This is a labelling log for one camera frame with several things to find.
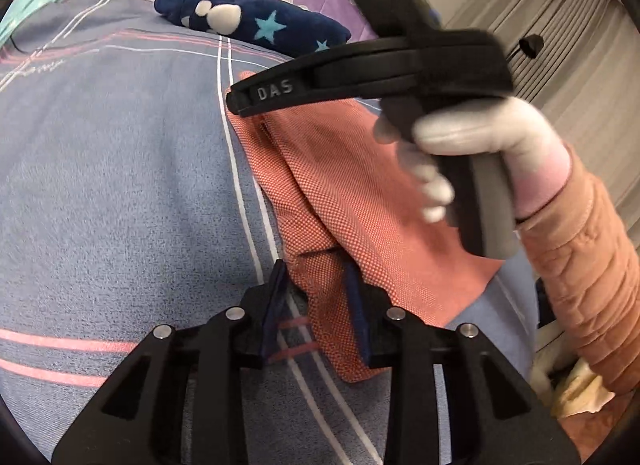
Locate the salmon long-sleeve shirt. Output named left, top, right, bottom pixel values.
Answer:
left=227, top=100, right=502, bottom=383

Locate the right white gloved hand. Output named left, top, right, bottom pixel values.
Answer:
left=373, top=97, right=572, bottom=224

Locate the navy star plush garment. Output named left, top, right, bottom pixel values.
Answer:
left=154, top=0, right=352, bottom=58

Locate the beige curtain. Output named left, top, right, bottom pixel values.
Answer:
left=448, top=0, right=639, bottom=242

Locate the black floor lamp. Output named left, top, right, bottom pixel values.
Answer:
left=506, top=34, right=544, bottom=62

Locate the blue plaid blanket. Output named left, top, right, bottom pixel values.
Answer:
left=0, top=0, right=542, bottom=465

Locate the right forearm salmon sleeve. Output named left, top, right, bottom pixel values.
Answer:
left=518, top=146, right=639, bottom=395

